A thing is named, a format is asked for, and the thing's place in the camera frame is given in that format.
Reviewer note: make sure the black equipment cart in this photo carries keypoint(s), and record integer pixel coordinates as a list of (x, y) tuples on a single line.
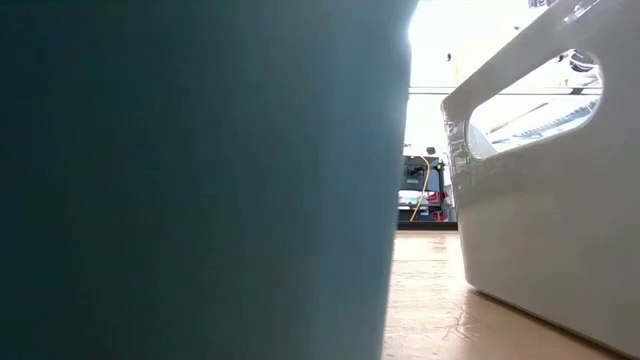
[(412, 172)]

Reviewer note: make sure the teal plastic bin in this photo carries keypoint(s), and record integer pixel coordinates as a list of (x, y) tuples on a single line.
[(200, 175)]

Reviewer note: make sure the grey plastic bin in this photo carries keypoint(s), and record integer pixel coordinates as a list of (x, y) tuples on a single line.
[(550, 225)]

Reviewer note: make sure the black metal table frame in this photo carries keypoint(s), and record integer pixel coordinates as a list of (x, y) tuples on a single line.
[(427, 226)]

